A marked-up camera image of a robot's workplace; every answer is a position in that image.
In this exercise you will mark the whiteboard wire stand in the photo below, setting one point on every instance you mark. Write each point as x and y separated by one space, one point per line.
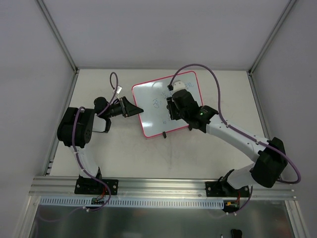
164 133

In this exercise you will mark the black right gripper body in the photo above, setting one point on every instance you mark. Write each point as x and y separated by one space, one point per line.
172 108

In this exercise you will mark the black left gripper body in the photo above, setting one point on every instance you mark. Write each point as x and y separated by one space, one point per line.
124 106

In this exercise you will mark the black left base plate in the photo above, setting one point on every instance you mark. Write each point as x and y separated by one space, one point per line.
88 186

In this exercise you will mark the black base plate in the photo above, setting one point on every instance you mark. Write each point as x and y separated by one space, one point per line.
221 188
88 186

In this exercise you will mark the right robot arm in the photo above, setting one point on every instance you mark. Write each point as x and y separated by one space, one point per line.
266 155

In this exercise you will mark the pink framed whiteboard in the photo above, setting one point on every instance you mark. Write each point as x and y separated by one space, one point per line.
151 97

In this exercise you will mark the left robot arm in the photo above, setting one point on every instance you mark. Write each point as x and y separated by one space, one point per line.
78 124

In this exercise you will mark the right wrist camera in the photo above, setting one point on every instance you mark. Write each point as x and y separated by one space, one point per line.
176 85

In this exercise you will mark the white slotted cable duct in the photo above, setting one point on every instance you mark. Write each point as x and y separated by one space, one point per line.
134 202

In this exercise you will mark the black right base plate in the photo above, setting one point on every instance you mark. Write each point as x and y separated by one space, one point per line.
221 188

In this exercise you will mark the aluminium front rail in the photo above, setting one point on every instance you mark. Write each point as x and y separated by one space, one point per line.
155 188

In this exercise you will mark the black object on floor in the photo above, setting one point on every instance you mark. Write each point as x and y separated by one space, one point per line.
236 233

